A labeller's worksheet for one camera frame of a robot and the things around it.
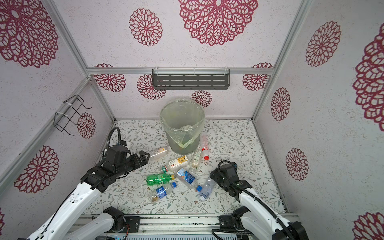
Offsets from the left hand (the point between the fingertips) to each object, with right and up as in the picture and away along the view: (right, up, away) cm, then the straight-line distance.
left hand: (143, 160), depth 76 cm
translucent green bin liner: (+19, +23, +22) cm, 36 cm away
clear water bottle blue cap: (+34, -17, +10) cm, 39 cm away
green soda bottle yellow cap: (+6, -12, +8) cm, 16 cm away
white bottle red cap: (+34, +6, +24) cm, 42 cm away
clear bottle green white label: (+28, -1, +16) cm, 32 cm away
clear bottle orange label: (+4, +2, +20) cm, 21 cm away
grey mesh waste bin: (+15, +4, +19) cm, 25 cm away
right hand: (+38, -10, +10) cm, 40 cm away
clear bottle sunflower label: (+15, -4, +14) cm, 21 cm away
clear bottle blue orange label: (+23, -12, +7) cm, 27 cm away
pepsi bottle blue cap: (+9, -17, +4) cm, 20 cm away
